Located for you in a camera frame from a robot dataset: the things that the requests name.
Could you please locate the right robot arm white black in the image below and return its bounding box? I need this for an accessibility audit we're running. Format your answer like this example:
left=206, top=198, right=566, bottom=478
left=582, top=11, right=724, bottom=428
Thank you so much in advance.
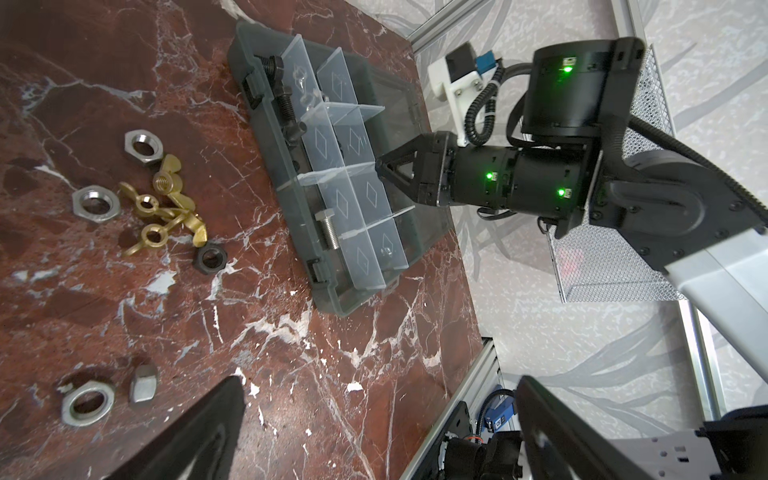
left=375, top=37, right=767, bottom=374

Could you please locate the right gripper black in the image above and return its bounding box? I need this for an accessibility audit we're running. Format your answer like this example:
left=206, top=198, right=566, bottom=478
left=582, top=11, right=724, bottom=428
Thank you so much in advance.
left=375, top=131, right=457, bottom=207

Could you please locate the clear compartment organizer box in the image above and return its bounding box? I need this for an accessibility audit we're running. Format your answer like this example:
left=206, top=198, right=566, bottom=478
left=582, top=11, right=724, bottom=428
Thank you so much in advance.
left=228, top=21, right=452, bottom=316

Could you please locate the silver hex bolt in box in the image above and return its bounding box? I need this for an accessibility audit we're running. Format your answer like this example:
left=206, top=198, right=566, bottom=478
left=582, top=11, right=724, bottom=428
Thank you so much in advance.
left=315, top=208, right=340, bottom=250

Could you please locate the brass wing nut left upper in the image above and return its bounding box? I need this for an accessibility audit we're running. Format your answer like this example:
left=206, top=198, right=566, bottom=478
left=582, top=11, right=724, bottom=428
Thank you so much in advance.
left=118, top=182, right=174, bottom=219

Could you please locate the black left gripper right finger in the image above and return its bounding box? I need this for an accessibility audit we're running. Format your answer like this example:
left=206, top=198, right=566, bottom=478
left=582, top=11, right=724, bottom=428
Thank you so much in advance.
left=515, top=375, right=650, bottom=479

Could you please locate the white wire mesh basket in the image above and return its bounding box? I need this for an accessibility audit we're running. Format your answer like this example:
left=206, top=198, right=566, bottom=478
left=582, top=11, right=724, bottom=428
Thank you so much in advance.
left=549, top=48, right=684, bottom=303

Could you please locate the silver hex nut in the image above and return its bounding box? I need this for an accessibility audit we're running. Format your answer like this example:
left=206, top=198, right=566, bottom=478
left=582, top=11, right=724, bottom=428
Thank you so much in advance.
left=129, top=364, right=158, bottom=404
left=61, top=380, right=116, bottom=428
left=124, top=129, right=164, bottom=165
left=72, top=185, right=121, bottom=224

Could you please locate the silver hex nut lower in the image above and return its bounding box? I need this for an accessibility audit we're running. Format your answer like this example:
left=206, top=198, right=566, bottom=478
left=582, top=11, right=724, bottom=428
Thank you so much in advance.
left=129, top=364, right=158, bottom=404

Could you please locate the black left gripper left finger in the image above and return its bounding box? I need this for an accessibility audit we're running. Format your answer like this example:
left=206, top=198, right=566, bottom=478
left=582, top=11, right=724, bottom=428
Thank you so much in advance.
left=109, top=376, right=245, bottom=479

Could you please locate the brass wing nut left lower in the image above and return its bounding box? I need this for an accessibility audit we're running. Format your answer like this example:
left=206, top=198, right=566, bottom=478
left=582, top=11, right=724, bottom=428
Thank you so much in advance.
left=122, top=215, right=184, bottom=257

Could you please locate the silver hex nut top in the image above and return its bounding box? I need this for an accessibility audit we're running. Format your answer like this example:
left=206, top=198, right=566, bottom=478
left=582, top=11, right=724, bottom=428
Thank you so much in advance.
left=124, top=129, right=164, bottom=165

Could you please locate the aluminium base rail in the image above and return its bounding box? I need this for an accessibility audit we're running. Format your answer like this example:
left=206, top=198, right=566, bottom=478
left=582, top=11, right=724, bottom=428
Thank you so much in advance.
left=400, top=337, right=503, bottom=479

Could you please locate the black bolt in box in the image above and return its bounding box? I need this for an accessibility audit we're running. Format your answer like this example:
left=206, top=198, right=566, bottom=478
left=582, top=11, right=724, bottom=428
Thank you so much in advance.
left=258, top=55, right=307, bottom=150

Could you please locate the silver hex nut left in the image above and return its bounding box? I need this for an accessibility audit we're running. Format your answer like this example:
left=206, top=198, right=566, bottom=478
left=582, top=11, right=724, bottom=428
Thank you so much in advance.
left=61, top=380, right=116, bottom=428

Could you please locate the brass wing nut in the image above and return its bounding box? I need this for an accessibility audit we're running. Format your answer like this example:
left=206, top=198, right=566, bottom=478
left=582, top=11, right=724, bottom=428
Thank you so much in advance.
left=122, top=215, right=184, bottom=257
left=118, top=182, right=174, bottom=219
left=182, top=211, right=208, bottom=248
left=152, top=154, right=196, bottom=211

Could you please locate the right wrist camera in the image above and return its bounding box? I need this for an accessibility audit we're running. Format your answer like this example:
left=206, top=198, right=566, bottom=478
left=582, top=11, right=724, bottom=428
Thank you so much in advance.
left=427, top=42, right=497, bottom=147

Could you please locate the black hex nut large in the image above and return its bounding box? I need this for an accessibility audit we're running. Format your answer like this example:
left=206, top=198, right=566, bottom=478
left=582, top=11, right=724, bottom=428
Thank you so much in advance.
left=192, top=243, right=228, bottom=275

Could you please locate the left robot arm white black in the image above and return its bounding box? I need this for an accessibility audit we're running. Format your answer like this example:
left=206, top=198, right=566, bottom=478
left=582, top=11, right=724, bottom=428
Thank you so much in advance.
left=110, top=376, right=767, bottom=479

